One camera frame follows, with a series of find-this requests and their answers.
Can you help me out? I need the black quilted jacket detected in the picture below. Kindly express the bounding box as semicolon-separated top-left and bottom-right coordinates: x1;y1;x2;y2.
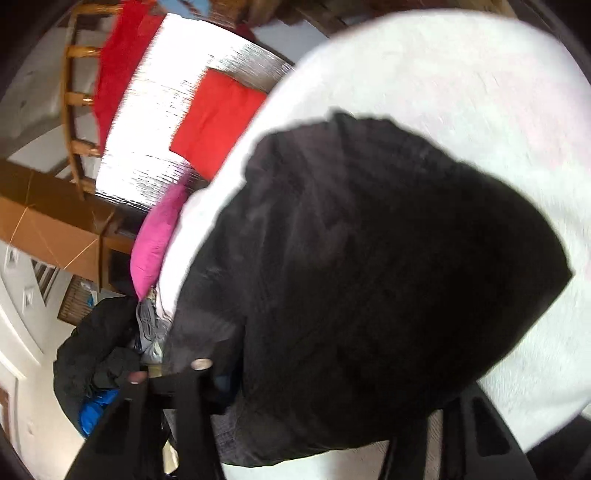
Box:
164;113;572;467

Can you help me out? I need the blue jacket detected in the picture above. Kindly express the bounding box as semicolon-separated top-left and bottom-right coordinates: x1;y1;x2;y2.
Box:
78;389;119;438

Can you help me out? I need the black coat pile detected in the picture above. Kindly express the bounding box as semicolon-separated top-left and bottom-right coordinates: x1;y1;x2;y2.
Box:
53;297;140;435

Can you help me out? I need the grey garment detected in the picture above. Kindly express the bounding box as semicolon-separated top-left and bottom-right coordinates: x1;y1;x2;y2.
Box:
135;298;171;365

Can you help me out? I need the pink pillow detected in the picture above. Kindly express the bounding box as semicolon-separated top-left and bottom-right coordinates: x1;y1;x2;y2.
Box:
130;182;188;300

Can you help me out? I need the wooden stair railing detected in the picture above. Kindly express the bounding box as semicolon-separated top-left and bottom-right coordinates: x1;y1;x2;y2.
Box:
60;3;122;200

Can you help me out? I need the silver foil insulation panel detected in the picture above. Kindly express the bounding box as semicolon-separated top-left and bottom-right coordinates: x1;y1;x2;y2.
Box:
95;14;293;211

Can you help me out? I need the red pillow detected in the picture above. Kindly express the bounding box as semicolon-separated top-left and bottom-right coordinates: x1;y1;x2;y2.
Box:
169;69;266;181

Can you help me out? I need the white bed sheet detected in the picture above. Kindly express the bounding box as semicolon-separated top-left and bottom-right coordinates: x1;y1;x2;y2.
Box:
156;8;591;480

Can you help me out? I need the red blanket on railing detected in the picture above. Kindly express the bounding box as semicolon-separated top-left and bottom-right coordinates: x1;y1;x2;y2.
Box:
93;1;164;152

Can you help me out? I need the wooden side table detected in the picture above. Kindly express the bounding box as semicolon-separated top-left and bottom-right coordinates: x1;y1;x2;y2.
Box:
208;0;517;37

